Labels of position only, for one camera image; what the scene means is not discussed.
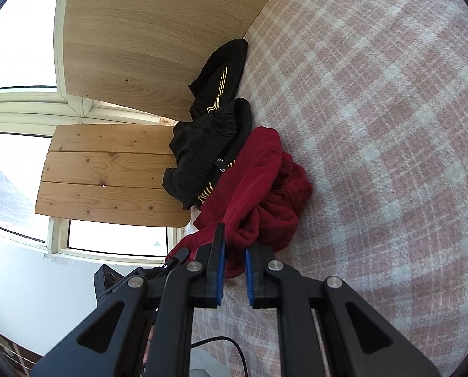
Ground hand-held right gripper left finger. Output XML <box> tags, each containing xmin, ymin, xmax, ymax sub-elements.
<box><xmin>30</xmin><ymin>223</ymin><xmax>226</xmax><ymax>377</ymax></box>

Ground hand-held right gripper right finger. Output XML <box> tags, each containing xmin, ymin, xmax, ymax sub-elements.
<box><xmin>245</xmin><ymin>241</ymin><xmax>442</xmax><ymax>377</ymax></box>

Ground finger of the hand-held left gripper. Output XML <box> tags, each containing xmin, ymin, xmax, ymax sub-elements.
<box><xmin>165</xmin><ymin>248</ymin><xmax>190</xmax><ymax>271</ymax></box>

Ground dark red ribbed shirt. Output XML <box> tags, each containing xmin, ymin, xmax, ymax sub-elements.
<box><xmin>165</xmin><ymin>126</ymin><xmax>313</xmax><ymax>279</ymax></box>

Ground black pants yellow stripes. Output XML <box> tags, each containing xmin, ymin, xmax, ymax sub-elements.
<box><xmin>162</xmin><ymin>38</ymin><xmax>254</xmax><ymax>210</ymax></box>

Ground pine plank board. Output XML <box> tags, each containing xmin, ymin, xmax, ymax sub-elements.
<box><xmin>35</xmin><ymin>123</ymin><xmax>195</xmax><ymax>228</ymax></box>

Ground dark brown furniture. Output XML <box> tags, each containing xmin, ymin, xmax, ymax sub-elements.
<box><xmin>0</xmin><ymin>322</ymin><xmax>38</xmax><ymax>370</ymax></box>

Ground white framed window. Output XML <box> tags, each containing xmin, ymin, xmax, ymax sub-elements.
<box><xmin>0</xmin><ymin>0</ymin><xmax>180</xmax><ymax>264</ymax></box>

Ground pink plaid blanket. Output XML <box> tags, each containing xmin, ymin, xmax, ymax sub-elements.
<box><xmin>191</xmin><ymin>0</ymin><xmax>468</xmax><ymax>377</ymax></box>

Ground light wooden board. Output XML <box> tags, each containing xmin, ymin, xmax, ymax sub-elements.
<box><xmin>54</xmin><ymin>0</ymin><xmax>297</xmax><ymax>122</ymax></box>

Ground black cable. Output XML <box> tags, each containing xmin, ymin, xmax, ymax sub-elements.
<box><xmin>189</xmin><ymin>336</ymin><xmax>246</xmax><ymax>377</ymax></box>

